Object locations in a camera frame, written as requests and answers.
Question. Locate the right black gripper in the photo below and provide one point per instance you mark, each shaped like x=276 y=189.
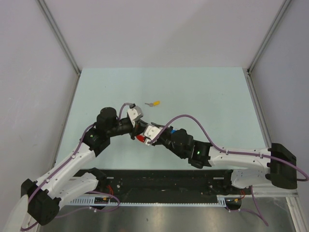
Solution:
x=157 y=142

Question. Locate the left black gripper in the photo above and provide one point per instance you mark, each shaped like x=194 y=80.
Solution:
x=139 y=128

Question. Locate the red handled keyring holder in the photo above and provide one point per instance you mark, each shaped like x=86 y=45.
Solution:
x=141 y=138

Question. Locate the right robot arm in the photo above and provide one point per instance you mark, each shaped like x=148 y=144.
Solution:
x=274 y=165

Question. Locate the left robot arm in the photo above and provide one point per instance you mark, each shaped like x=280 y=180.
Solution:
x=46 y=195

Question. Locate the key with yellow tag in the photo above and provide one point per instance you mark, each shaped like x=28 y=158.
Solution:
x=152 y=104

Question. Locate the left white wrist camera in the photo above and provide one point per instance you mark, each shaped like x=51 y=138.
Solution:
x=134 y=114

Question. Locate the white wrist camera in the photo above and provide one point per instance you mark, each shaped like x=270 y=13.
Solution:
x=134 y=114
x=150 y=133

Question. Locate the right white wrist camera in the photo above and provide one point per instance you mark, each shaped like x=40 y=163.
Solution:
x=150 y=133

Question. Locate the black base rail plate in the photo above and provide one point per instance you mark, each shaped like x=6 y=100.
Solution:
x=208 y=181

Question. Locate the white slotted cable duct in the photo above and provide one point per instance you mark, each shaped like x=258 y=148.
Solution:
x=95 y=200

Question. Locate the left aluminium frame post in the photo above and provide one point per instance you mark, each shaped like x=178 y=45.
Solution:
x=58 y=34

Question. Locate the aluminium frame post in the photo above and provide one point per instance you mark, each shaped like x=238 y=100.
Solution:
x=58 y=34
x=268 y=36

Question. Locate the right aluminium frame post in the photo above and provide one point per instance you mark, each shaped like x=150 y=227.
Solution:
x=268 y=36

